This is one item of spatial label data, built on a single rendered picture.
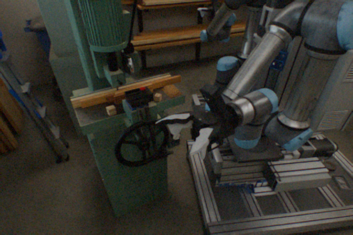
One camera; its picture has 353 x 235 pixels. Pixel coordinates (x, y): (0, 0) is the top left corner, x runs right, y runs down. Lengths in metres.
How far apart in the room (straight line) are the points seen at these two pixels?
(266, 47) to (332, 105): 0.66
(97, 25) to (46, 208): 1.47
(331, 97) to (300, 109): 0.45
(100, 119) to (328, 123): 1.21
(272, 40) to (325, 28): 0.14
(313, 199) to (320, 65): 1.22
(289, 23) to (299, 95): 0.24
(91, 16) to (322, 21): 0.84
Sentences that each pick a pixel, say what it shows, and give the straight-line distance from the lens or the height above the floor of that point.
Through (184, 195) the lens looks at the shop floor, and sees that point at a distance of 1.87.
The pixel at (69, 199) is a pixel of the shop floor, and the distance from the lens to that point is 2.03.
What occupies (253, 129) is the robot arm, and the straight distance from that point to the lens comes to 0.69.
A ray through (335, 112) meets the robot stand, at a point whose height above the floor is 0.91.
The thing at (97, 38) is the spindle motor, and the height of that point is 1.26.
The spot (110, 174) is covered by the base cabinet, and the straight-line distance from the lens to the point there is 1.42.
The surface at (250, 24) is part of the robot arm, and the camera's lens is 1.40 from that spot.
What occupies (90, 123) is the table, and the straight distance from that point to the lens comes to 1.15.
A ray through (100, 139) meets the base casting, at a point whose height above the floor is 0.78.
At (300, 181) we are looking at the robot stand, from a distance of 1.20.
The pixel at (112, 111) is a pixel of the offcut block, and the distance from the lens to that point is 1.15.
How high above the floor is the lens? 1.57
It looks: 38 degrees down
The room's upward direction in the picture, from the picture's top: straight up
